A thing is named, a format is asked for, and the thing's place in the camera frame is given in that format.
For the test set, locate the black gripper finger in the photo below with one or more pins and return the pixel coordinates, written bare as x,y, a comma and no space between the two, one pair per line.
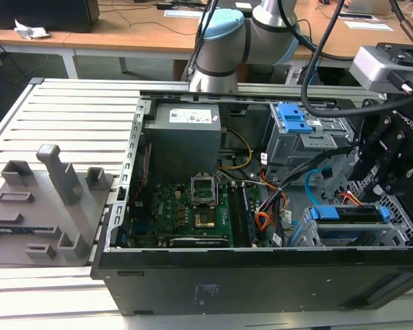
394,161
370,137

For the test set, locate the hard disk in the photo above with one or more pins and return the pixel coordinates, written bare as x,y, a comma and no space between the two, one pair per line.
325,213

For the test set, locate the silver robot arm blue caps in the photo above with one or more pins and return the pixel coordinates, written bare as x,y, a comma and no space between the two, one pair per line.
220,51

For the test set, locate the grey metal disk bay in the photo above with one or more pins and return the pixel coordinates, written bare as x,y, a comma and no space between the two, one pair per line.
395,237

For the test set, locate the grey metal drive cage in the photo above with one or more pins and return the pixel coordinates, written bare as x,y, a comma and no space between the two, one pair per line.
296,144

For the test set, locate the blue plastic drive latch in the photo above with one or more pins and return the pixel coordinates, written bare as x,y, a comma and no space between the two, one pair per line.
292,118

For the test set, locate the white power strip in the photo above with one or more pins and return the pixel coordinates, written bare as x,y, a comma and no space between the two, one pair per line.
293,76

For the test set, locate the white paper sheet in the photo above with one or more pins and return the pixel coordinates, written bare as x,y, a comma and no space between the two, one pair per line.
243,5
180,13
368,25

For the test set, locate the black framed tablet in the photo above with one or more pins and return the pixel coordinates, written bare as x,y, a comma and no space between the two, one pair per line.
359,16

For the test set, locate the grey laptop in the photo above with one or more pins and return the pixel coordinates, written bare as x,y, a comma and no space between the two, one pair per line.
368,6

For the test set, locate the RAM stick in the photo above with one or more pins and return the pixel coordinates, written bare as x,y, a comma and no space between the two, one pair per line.
248,216

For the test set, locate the CPU socket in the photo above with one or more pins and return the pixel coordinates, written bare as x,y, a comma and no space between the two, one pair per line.
204,220

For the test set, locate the grey power supply unit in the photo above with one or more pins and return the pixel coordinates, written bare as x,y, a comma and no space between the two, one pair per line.
182,144

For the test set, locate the black graphics card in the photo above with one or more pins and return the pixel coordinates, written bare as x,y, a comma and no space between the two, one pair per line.
198,241

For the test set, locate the black PC case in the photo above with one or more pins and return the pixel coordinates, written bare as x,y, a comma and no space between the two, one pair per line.
227,288

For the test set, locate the green motherboard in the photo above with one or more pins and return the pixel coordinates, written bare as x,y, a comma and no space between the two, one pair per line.
168,206

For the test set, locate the grey parts rack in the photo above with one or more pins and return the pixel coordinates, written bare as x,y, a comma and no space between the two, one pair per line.
38,220

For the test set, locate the black box on desk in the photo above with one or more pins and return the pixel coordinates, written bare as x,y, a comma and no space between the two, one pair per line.
44,13

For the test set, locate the crumpled white paper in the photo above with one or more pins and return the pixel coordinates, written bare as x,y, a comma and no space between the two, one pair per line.
29,31

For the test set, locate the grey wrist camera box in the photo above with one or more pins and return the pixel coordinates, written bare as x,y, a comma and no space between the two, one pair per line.
371,67

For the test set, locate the wooden desk white frame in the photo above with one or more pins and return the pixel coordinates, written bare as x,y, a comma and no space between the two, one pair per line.
124,34
347,44
20,43

